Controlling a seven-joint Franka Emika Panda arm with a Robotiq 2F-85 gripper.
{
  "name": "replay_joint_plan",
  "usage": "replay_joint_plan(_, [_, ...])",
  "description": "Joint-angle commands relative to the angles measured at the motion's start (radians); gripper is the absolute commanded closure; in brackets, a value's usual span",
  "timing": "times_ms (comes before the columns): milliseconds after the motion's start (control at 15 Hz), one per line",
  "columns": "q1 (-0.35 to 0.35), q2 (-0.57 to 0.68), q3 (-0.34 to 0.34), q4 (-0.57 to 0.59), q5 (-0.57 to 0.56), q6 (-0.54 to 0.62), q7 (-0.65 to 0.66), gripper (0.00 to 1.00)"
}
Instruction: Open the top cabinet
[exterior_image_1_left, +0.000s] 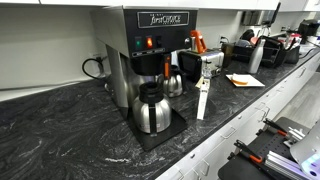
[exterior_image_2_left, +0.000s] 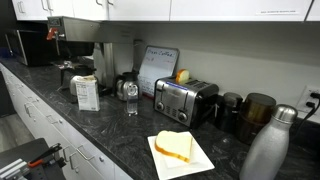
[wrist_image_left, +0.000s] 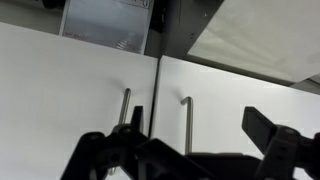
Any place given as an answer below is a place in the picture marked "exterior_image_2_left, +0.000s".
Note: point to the black hex key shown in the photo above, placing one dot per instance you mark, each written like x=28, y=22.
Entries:
x=99, y=3

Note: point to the wide white labelled cabinet door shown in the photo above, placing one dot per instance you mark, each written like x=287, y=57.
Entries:
x=216, y=10

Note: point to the white bread slice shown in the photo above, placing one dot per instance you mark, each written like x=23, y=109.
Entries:
x=173, y=143
x=182, y=76

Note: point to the small handwritten whiteboard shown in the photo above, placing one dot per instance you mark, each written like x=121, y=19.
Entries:
x=156, y=63

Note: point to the chrome black four-slot toaster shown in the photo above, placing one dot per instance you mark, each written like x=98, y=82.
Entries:
x=186, y=100

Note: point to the clear glass jar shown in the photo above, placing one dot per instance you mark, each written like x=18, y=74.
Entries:
x=132, y=101

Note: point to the white paper carton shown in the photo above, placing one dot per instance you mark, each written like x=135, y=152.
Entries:
x=87, y=96

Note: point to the black lidded canister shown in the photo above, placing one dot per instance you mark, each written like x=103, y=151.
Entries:
x=230, y=113

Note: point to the white square plate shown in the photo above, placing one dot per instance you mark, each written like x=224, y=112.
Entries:
x=200, y=163

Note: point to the steel coffee carafe black lid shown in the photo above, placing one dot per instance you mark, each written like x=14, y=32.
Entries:
x=74, y=83

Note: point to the black steel coffee brewer machine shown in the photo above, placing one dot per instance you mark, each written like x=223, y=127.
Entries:
x=83, y=30

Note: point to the brown lidded jar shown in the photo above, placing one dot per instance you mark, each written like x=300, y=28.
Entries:
x=257, y=113

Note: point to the silver metal water bottle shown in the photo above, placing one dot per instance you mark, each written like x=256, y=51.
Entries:
x=266, y=150

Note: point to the orange hot water tap lever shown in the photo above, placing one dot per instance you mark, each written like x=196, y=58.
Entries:
x=51, y=33

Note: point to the black steel microwave oven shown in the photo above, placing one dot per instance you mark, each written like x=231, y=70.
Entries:
x=30, y=46

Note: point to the white printed door label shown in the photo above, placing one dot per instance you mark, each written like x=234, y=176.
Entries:
x=276, y=12

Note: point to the black clamp orange grip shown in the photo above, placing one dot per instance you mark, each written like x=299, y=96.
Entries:
x=36, y=162

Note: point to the aluminium extrusion bar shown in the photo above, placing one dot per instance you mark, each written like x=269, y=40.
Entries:
x=13, y=168

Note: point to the white wall outlet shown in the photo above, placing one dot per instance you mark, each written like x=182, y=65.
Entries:
x=301, y=100

